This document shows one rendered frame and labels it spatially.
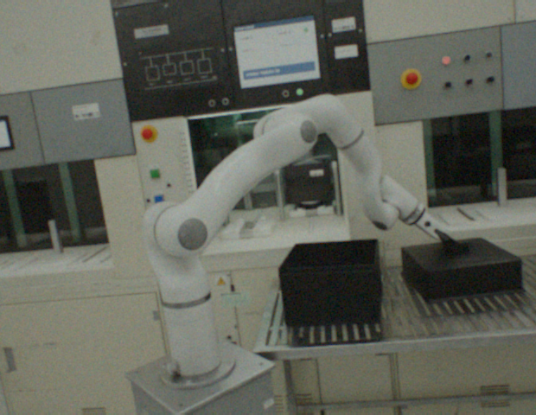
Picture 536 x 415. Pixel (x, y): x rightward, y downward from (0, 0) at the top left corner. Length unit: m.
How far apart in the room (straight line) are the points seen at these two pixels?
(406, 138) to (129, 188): 1.05
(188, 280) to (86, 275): 1.00
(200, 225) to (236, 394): 0.41
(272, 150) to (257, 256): 0.75
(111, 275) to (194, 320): 0.93
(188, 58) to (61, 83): 0.49
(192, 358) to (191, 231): 0.32
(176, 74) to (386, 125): 0.78
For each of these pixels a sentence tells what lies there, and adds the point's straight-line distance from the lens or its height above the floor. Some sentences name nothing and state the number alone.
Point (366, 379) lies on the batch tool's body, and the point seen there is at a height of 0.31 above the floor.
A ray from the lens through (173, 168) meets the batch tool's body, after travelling 1.93.
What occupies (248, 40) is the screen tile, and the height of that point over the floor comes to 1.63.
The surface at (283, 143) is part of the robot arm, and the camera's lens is 1.25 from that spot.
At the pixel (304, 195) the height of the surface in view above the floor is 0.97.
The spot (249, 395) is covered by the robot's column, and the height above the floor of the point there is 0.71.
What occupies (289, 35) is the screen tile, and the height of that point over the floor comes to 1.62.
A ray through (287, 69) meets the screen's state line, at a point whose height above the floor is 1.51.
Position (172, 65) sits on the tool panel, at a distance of 1.91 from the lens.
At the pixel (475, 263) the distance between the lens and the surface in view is 1.61.
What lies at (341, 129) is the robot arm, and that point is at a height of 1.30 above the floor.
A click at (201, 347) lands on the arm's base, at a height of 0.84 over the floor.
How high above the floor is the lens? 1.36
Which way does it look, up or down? 10 degrees down
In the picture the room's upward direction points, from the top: 7 degrees counter-clockwise
